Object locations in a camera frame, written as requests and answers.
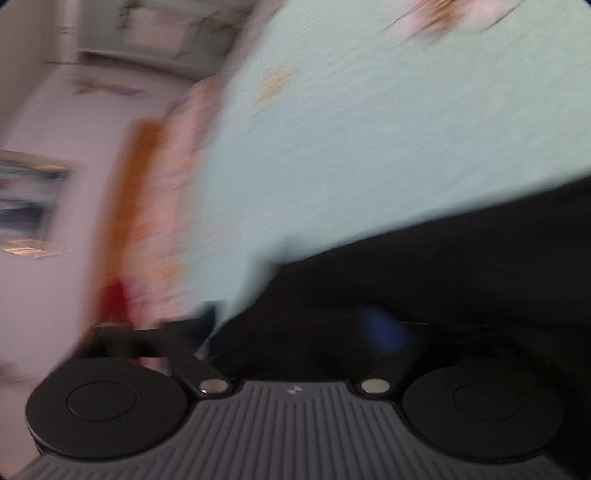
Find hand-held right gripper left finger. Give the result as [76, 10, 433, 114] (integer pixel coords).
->
[90, 302, 232, 398]

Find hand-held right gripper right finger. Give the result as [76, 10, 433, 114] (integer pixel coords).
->
[355, 307, 467, 395]

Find black pants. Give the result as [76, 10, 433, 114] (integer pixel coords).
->
[203, 175, 591, 476]

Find red cloth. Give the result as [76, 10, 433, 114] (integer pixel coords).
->
[102, 277, 134, 328]

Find wooden headboard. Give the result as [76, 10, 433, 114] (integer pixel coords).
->
[99, 120, 162, 296]

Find pink floral pillow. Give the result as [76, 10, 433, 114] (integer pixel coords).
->
[124, 78, 241, 333]

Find bee print quilt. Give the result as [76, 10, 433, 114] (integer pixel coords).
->
[185, 0, 591, 324]

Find white wardrobe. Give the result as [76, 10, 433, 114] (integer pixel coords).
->
[76, 0, 264, 81]

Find framed wall picture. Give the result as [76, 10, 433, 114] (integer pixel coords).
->
[0, 150, 75, 259]

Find hanging wall ornament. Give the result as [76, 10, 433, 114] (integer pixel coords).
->
[65, 74, 148, 100]

